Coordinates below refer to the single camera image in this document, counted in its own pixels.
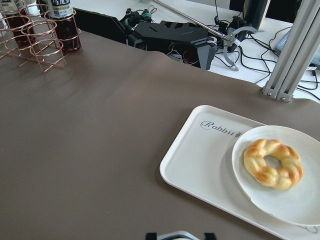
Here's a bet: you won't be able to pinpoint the black plastic bracket parts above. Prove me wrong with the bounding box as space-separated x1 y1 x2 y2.
75 8 218 70

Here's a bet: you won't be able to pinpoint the copper wire bottle rack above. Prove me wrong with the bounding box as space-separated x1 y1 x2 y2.
0 0 69 73

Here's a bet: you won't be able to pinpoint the white serving tray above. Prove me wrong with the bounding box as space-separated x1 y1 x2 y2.
159 105 320 240

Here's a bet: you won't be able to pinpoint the reacher grabber tool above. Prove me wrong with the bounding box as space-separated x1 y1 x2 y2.
154 0 258 71

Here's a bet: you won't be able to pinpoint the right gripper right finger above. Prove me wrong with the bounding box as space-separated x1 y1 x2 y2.
204 232 216 240

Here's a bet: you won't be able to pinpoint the dark tea bottle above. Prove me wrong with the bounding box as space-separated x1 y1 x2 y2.
156 230 199 240

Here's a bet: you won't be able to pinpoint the aluminium frame post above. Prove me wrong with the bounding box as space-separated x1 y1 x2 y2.
262 0 320 102

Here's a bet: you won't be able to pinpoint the tea bottle in rack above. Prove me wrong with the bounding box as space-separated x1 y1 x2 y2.
46 0 81 53
0 0 36 47

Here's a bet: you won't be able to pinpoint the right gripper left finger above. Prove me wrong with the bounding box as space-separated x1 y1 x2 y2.
145 232 157 240

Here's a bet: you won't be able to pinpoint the white round plate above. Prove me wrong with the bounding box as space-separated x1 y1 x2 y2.
231 125 320 226

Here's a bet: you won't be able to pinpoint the braided ring bread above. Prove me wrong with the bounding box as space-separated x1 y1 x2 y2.
243 138 304 190

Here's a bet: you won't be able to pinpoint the black thermos bottle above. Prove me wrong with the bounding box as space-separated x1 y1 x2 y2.
243 0 270 30

